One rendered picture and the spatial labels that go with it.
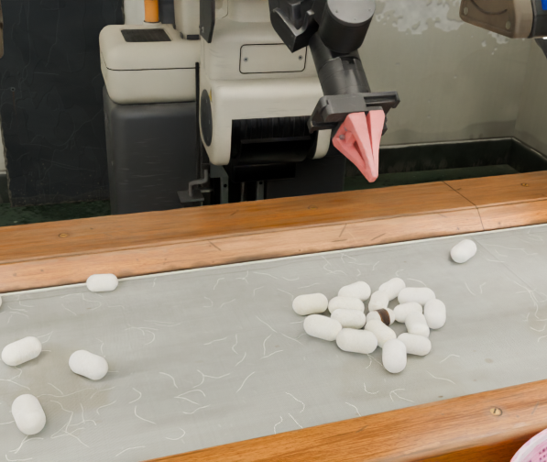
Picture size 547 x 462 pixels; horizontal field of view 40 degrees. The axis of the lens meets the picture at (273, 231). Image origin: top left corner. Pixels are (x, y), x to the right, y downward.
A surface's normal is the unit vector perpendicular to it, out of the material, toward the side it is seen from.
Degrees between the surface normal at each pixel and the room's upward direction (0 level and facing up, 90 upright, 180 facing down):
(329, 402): 0
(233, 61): 98
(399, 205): 0
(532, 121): 89
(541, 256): 0
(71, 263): 45
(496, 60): 90
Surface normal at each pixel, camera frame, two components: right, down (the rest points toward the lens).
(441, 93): 0.28, 0.44
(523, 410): 0.04, -0.90
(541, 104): -0.96, 0.09
